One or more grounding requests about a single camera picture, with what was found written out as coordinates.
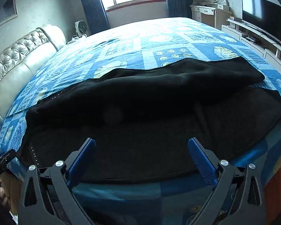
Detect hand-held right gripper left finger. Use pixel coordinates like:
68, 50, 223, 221
18, 138, 96, 225

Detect bed with blue leaf-print bedspread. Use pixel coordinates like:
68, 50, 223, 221
0, 16, 281, 225

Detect framed wall picture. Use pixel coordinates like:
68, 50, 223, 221
0, 0, 19, 32

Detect white box fan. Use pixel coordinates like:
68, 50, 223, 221
74, 20, 90, 38

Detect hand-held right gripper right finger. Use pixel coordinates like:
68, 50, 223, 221
188, 138, 266, 225

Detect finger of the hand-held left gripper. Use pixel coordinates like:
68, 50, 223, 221
0, 149, 16, 176

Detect white television stand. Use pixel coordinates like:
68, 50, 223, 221
221, 17, 281, 64

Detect black flat television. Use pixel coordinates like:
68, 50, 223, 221
241, 0, 281, 45

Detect person's left hand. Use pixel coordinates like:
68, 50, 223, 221
0, 178, 9, 207

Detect black pants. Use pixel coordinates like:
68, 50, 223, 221
21, 56, 281, 184

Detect cream tufted leather headboard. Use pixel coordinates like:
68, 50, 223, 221
0, 24, 67, 125

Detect white dressing table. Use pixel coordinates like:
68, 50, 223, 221
190, 2, 231, 30

